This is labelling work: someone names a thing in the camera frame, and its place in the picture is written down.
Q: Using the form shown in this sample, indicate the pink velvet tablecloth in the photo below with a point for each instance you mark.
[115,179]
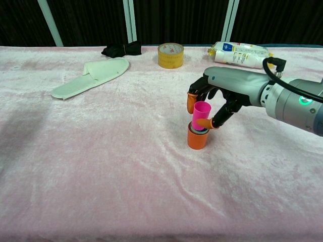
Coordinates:
[101,164]

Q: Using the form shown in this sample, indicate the orange plastic cup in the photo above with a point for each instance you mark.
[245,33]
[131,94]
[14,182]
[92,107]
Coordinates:
[196,141]

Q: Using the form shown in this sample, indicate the pink plastic cup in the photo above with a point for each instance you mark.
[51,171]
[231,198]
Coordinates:
[200,112]

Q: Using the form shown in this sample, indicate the white yellow wipes pack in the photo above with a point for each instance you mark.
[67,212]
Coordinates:
[239,56]

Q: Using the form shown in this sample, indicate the white slipper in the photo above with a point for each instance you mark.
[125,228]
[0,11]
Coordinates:
[96,75]

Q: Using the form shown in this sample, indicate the white partition post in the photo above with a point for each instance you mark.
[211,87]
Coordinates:
[230,20]
[130,20]
[50,22]

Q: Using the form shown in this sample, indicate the yellow tape roll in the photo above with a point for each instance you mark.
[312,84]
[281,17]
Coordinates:
[170,60]

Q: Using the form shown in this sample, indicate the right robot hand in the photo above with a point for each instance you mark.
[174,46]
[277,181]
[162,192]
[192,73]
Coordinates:
[237,82]

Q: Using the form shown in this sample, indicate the black curtain panel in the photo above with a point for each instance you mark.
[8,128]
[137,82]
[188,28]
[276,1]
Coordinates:
[20,22]
[179,20]
[88,22]
[280,20]

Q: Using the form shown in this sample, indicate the black cloth bundle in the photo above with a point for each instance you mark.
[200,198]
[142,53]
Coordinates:
[118,50]

